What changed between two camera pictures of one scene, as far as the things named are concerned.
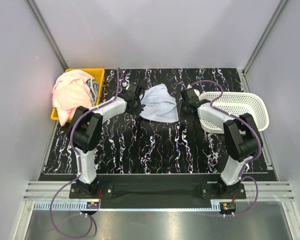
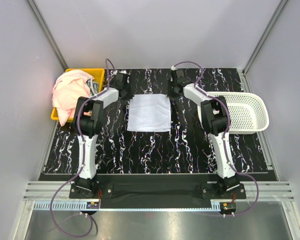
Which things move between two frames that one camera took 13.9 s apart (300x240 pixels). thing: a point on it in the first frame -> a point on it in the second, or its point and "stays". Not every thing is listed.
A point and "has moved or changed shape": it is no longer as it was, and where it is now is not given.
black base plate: (156, 189) stays
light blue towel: (158, 104) has moved or changed shape
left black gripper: (138, 110) -> (129, 95)
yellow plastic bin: (98, 75) stays
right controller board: (227, 206) stays
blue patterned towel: (93, 86) stays
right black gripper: (183, 104) -> (169, 94)
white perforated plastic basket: (237, 102) stays
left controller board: (92, 205) stays
